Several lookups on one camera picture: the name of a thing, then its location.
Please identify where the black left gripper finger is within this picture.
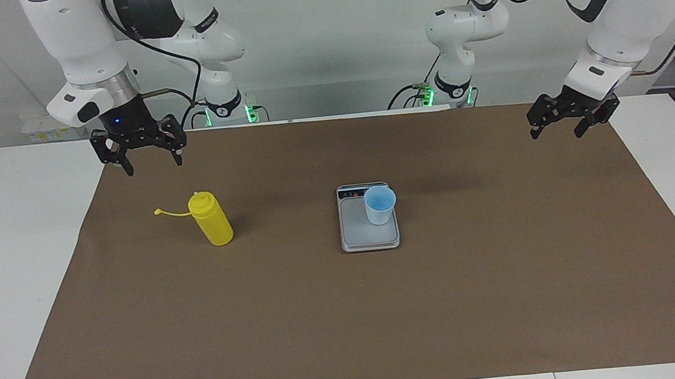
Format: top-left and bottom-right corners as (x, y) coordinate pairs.
(572, 99), (624, 139)
(525, 93), (562, 139)

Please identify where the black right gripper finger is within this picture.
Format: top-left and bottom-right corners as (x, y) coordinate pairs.
(89, 126), (136, 181)
(154, 113), (190, 168)

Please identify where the yellow squeeze bottle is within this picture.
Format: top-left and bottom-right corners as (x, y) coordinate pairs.
(152, 188), (235, 252)

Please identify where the light blue plastic cup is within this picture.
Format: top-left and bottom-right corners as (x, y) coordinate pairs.
(363, 185), (399, 227)

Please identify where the silver digital kitchen scale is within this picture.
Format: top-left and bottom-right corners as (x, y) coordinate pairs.
(335, 180), (402, 255)

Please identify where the brown table mat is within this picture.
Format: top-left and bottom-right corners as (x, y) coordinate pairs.
(0, 83), (675, 379)

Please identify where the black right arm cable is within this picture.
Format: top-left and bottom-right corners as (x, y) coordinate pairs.
(101, 0), (211, 134)

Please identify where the white wall socket box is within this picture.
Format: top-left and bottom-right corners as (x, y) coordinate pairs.
(20, 110), (89, 145)

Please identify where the black base cable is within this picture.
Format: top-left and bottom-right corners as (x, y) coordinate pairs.
(383, 52), (448, 111)

